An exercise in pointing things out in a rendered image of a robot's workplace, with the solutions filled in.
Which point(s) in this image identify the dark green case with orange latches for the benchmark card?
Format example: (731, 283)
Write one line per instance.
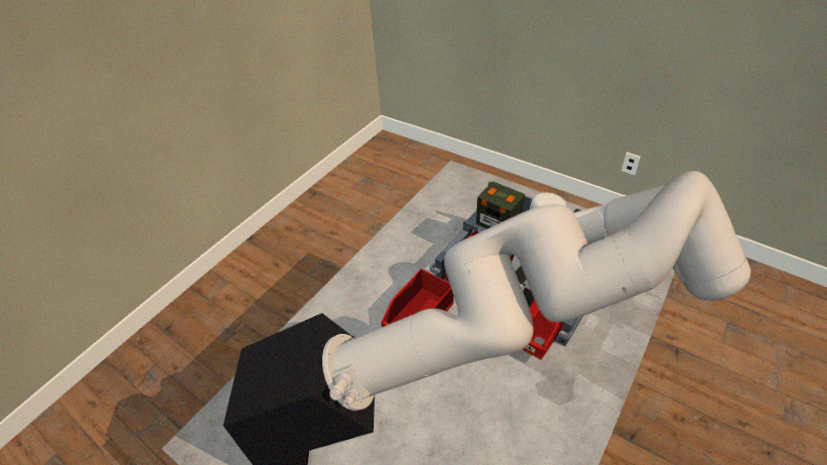
(498, 203)

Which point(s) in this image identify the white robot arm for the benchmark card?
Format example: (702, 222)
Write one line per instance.
(574, 263)

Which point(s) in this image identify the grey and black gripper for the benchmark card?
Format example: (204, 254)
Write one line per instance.
(529, 297)

